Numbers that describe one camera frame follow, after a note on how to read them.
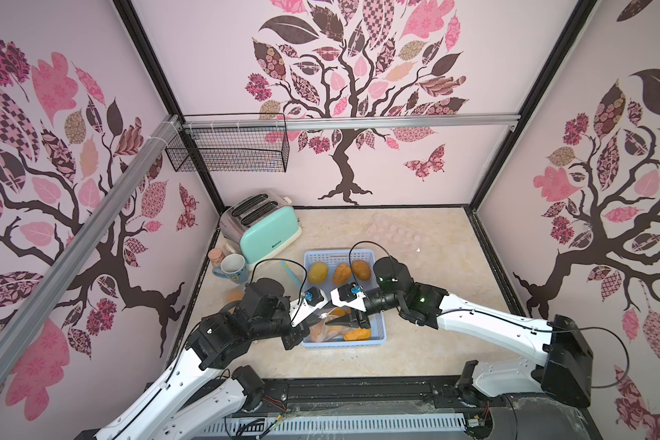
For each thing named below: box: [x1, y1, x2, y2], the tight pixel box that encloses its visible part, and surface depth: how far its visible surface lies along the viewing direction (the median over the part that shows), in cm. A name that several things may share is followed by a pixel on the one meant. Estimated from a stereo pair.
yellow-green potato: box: [308, 261, 329, 285], surface depth 97 cm
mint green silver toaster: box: [219, 190, 303, 265], surface depth 97 cm
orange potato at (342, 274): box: [333, 263, 352, 286], surface depth 97 cm
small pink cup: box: [208, 247, 225, 268], surface depth 94 cm
